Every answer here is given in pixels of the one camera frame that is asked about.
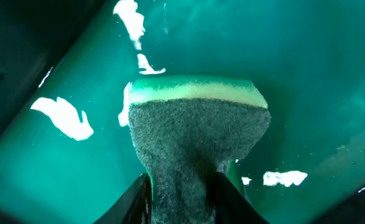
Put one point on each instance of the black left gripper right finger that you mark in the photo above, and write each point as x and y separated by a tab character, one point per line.
231	206

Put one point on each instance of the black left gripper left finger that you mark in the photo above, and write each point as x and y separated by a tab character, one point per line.
133	207

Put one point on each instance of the green yellow scrub sponge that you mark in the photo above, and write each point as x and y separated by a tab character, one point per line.
185	129

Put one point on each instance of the black basin with green water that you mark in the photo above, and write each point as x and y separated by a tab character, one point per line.
64	65

